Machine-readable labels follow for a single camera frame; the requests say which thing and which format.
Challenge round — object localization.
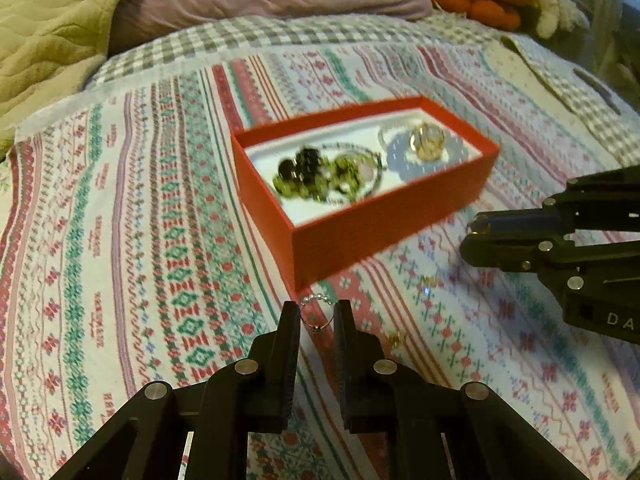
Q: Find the small gold earring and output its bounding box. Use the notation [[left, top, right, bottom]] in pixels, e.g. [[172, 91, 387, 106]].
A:
[[386, 330, 407, 349]]

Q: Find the gold crystal ring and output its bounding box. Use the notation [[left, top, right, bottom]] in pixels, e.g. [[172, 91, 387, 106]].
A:
[[408, 121, 447, 162]]

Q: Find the grey checked bedsheet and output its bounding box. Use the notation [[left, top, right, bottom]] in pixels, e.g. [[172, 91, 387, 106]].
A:
[[85, 12, 639, 166]]

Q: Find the beige quilted blanket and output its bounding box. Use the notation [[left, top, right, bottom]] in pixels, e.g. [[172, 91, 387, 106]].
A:
[[1, 0, 120, 155]]

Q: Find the green bead bracelet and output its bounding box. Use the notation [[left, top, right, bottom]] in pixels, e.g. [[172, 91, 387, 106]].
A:
[[271, 152, 371, 204]]

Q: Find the clear beaded bracelet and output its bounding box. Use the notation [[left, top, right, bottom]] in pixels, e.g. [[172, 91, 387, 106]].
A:
[[376, 118, 426, 151]]

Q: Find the pale blue bead bracelet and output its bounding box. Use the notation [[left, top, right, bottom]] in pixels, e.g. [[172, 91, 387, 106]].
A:
[[384, 127, 469, 181]]

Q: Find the patterned handmade cloth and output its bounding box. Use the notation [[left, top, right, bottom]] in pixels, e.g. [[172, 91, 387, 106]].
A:
[[1, 42, 639, 479]]

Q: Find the silver hoop earring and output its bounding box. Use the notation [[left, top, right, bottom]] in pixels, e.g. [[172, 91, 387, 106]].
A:
[[298, 292, 334, 333]]

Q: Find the red jewelry box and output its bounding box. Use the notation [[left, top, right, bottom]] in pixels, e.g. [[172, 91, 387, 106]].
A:
[[231, 96, 500, 292]]

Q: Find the green beaded bangle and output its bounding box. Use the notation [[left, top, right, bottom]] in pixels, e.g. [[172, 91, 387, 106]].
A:
[[318, 142, 385, 206]]

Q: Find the dark purple bead bracelet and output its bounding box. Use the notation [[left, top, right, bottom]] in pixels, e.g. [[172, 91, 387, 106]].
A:
[[276, 145, 324, 181]]

